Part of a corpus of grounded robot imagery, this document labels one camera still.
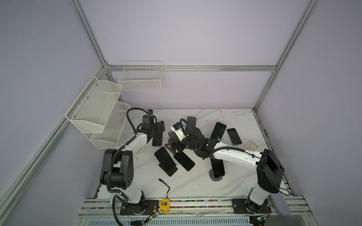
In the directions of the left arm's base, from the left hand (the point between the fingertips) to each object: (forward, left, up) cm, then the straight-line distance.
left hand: (156, 125), depth 95 cm
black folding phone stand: (-29, -12, -10) cm, 32 cm away
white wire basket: (+27, +10, +22) cm, 36 cm away
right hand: (-19, -10, +8) cm, 23 cm away
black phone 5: (-28, -39, -4) cm, 48 cm away
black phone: (0, -57, -13) cm, 58 cm away
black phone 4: (-5, -42, +1) cm, 42 cm away
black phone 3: (-4, +1, -10) cm, 11 cm away
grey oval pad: (-45, -70, -10) cm, 84 cm away
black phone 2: (-20, -19, -12) cm, 30 cm away
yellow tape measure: (-45, -9, -10) cm, 47 cm away
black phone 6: (-24, -9, -1) cm, 26 cm away
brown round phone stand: (+4, -24, -1) cm, 25 cm away
